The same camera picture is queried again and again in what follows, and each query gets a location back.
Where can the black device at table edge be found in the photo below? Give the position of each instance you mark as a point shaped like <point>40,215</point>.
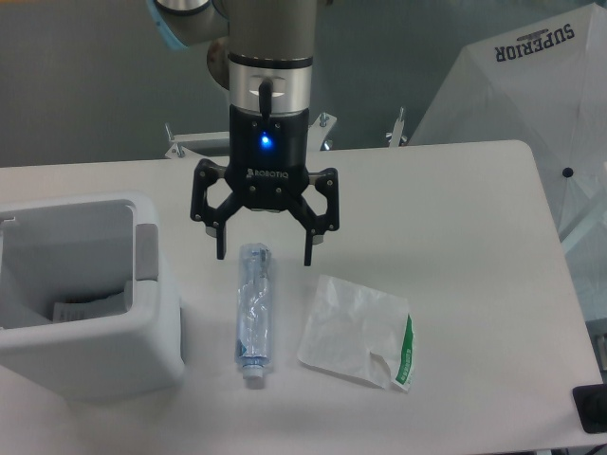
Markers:
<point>590,401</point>

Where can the white Superior umbrella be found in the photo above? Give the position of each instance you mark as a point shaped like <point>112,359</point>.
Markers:
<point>545,85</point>

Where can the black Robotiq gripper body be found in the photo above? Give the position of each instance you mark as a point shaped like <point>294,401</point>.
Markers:
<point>267,169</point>

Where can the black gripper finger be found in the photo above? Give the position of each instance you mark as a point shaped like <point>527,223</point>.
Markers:
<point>206,174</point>
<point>315,205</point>

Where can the metal clamp screw right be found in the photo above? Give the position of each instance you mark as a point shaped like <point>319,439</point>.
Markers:
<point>396,137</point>

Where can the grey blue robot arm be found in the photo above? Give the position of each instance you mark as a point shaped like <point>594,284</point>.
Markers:
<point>270,60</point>

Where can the white plastic trash can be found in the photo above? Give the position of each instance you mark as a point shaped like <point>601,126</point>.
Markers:
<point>89,306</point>

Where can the crushed clear plastic bottle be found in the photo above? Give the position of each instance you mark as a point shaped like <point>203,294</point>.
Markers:
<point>254,315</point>

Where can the white green plastic wrapper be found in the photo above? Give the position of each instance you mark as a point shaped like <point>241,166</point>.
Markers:
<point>360,333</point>

